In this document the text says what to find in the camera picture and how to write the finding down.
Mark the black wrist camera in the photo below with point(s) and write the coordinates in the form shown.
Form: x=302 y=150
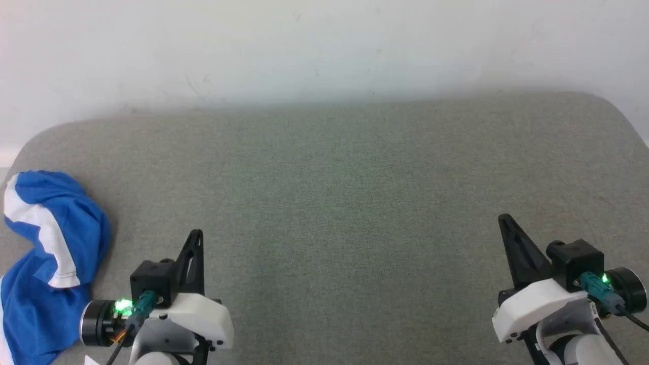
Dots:
x=152 y=279
x=578 y=261

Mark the grey fabric sofa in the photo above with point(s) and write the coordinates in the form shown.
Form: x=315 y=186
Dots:
x=345 y=203

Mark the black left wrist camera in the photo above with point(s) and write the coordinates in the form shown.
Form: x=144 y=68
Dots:
x=152 y=279

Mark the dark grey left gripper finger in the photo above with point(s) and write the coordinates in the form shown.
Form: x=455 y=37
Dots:
x=195 y=268

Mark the blue and white garment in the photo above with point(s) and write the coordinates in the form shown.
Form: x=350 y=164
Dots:
x=56 y=223

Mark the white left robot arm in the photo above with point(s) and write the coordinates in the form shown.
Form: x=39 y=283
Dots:
x=154 y=360

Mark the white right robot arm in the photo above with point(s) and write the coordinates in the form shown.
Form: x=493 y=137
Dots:
x=578 y=350

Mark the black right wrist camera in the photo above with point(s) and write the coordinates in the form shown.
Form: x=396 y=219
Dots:
x=578 y=261

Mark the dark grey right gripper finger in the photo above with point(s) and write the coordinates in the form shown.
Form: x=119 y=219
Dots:
x=519 y=253

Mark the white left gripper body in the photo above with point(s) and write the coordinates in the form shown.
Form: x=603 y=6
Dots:
x=197 y=317

